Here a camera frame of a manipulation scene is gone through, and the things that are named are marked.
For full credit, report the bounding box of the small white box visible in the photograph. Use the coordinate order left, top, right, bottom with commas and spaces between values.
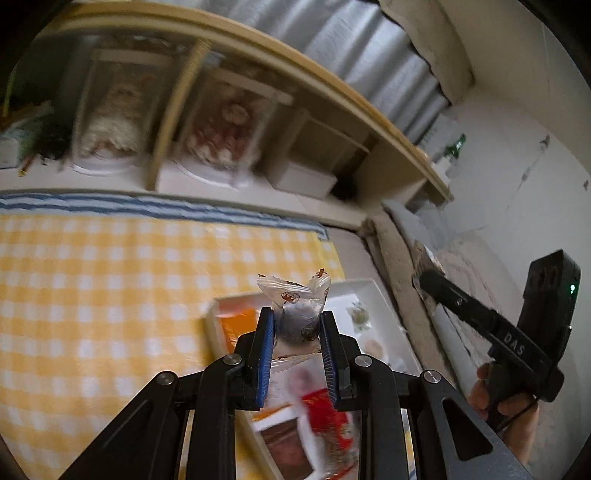
272, 159, 338, 199

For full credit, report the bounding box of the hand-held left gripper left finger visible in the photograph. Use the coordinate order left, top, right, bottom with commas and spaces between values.
60, 307, 277, 480

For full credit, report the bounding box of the white shallow box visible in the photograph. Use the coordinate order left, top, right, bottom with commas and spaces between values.
203, 277, 423, 480

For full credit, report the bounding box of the clear packet with dark ball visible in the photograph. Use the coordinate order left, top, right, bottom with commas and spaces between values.
256, 272, 333, 370

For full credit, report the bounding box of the red snack packet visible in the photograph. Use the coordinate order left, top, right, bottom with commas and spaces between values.
288, 364, 358, 467

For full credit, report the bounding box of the red doll in clear case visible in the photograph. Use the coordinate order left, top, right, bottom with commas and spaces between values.
175, 69, 296, 188

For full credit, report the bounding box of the green glass bottle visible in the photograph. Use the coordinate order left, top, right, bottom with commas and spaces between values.
443, 134, 467, 162

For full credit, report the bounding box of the person's right hand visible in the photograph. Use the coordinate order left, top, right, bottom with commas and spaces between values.
466, 364, 542, 468

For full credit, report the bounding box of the brown snack packet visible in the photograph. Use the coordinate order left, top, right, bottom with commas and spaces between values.
252, 404, 319, 480

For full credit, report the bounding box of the orange snack packet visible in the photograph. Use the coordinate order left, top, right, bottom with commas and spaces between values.
217, 308, 259, 358

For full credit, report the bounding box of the tissue box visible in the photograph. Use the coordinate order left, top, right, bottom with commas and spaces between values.
0, 115, 51, 169

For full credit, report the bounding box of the beige printed valance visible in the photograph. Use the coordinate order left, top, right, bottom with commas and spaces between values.
379, 0, 476, 100

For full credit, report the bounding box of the grey curtain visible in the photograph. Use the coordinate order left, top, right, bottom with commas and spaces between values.
185, 0, 451, 148

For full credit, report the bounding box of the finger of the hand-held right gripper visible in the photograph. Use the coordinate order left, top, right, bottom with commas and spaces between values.
418, 270, 502, 339

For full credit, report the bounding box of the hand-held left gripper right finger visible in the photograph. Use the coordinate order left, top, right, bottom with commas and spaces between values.
320, 311, 532, 480

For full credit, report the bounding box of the wooden shelf unit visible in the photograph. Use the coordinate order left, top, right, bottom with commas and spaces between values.
0, 4, 455, 208

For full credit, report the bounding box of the light wooden frame box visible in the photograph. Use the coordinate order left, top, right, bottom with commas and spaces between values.
291, 113, 372, 171

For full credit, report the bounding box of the cream doll in clear case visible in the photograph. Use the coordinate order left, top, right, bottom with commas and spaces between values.
69, 46, 181, 174

